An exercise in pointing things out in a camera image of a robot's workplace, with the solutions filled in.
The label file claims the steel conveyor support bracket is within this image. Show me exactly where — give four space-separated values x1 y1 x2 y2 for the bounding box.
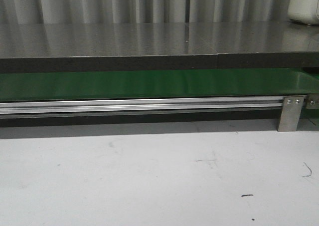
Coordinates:
278 96 305 132

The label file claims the grey stone counter slab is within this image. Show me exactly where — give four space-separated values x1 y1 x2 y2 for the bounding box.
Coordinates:
0 21 319 73

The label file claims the grey pleated curtain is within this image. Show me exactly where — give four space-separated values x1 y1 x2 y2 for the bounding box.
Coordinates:
0 0 289 24

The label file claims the aluminium conveyor side rail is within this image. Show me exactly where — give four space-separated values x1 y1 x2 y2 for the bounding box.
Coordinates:
0 96 284 115

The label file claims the green conveyor belt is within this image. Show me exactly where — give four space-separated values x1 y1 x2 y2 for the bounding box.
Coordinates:
0 68 319 102

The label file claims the steel conveyor end plate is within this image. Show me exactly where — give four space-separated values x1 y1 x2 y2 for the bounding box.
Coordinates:
306 93 319 110

